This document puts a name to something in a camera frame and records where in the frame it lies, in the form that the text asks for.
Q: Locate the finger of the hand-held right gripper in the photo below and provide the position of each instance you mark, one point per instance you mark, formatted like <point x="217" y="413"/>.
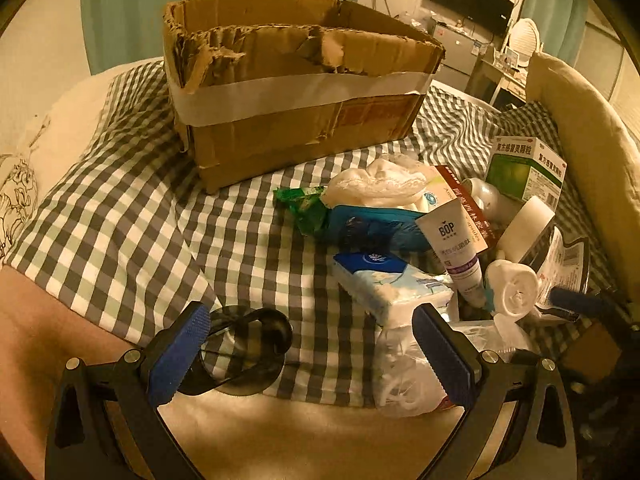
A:
<point x="575" y="302"/>

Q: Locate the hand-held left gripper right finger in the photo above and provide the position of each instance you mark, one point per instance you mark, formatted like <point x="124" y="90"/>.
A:
<point x="445" y="360"/>

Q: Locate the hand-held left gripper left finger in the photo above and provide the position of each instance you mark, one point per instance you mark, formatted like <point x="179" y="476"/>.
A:
<point x="181" y="355"/>

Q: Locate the white printed sachet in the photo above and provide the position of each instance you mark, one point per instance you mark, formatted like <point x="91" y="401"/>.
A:
<point x="562" y="265"/>

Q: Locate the clear plastic bag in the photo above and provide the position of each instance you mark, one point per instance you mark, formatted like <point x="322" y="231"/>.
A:
<point x="400" y="360"/>

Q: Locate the roll of white bags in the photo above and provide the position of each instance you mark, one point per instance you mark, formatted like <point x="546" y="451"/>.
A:
<point x="512" y="287"/>

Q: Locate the white tape roll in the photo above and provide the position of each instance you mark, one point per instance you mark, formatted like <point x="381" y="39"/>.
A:
<point x="527" y="225"/>

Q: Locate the blue and white tissue pack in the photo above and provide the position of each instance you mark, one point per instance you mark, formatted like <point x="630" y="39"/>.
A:
<point x="385" y="285"/>

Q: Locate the black tape roll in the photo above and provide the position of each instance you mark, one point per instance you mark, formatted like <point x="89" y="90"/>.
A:
<point x="277" y="330"/>

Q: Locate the white tube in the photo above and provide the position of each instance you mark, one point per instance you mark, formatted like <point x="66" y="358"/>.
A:
<point x="452" y="245"/>

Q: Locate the small white bottle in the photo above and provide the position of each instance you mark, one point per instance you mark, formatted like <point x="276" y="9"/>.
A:
<point x="487" y="197"/>

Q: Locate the green and white medicine box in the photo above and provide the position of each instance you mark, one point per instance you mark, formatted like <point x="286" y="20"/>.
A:
<point x="525" y="175"/>

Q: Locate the blue wet wipes pack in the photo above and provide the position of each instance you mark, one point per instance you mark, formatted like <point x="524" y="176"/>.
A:
<point x="370" y="230"/>

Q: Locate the red and white medicine box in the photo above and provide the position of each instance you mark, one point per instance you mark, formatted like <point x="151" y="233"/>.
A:
<point x="457" y="185"/>

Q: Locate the green snack packet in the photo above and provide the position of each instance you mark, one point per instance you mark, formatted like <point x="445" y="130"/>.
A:
<point x="302" y="207"/>

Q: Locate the white plastic bag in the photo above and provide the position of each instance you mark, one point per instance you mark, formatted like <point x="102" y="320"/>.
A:
<point x="380" y="180"/>

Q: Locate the torn cardboard box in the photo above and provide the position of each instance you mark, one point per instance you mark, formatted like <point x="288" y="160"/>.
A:
<point x="300" y="125"/>

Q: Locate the person's left leg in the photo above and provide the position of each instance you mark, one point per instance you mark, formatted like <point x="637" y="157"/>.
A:
<point x="50" y="335"/>

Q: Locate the green checkered blanket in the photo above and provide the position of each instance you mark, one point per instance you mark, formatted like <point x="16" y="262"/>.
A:
<point x="150" y="220"/>

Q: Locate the beige pillow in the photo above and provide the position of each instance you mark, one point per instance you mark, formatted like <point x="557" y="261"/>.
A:
<point x="590" y="135"/>

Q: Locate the white dressing table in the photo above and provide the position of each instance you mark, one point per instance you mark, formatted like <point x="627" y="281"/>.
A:
<point x="495" y="77"/>

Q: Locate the white floral pillow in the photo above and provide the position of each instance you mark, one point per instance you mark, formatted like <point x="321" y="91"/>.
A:
<point x="30" y="160"/>

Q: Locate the white wardrobe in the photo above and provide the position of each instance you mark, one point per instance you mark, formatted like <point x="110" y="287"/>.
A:
<point x="607" y="45"/>

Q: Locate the white oval mirror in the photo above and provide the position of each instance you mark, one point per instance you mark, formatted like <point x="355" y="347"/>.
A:
<point x="525" y="40"/>

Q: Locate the grey mini fridge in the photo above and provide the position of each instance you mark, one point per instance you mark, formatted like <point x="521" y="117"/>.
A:
<point x="457" y="50"/>

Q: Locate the narrow green curtain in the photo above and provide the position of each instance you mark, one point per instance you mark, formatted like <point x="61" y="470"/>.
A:
<point x="555" y="10"/>

